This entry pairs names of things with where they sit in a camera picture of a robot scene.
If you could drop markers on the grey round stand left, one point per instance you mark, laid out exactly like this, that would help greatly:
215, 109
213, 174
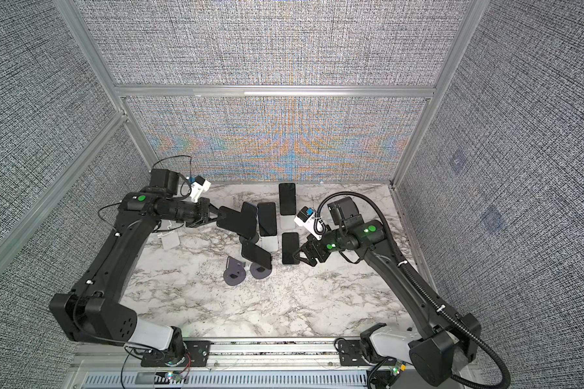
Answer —
235, 271

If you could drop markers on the dark round stand centre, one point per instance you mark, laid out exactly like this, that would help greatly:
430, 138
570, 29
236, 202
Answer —
252, 240

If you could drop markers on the white stand far left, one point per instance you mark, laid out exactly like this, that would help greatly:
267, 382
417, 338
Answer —
169, 239

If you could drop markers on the black phone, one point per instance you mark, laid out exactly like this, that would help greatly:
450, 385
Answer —
257, 255
249, 221
267, 219
287, 199
230, 220
290, 244

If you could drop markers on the grey round stand right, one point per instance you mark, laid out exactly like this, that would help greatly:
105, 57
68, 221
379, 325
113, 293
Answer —
259, 273

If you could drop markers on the aluminium front rail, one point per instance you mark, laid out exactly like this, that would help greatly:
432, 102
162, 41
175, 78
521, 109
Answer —
279, 362

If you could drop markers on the grey round stand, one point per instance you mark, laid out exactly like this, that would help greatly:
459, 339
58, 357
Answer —
259, 273
235, 271

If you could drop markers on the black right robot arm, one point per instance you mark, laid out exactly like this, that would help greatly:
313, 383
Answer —
445, 341

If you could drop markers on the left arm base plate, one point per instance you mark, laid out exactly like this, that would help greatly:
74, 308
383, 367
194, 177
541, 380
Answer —
190, 353

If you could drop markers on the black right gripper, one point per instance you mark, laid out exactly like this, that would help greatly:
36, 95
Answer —
309, 247

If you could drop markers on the white stand centre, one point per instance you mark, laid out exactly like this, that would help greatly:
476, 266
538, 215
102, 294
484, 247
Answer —
270, 244

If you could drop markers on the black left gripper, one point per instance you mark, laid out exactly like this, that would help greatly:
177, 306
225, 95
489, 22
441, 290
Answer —
204, 209

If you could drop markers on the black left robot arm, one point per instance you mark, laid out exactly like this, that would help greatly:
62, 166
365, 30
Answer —
91, 311

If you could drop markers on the white stand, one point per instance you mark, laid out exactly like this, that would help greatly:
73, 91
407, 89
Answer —
169, 239
270, 244
287, 224

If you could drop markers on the black phone back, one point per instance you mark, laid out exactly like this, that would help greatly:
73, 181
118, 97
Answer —
287, 199

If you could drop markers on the white stand back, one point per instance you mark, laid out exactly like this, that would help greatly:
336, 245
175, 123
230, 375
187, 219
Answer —
287, 224

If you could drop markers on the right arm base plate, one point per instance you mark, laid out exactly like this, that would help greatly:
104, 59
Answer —
350, 353

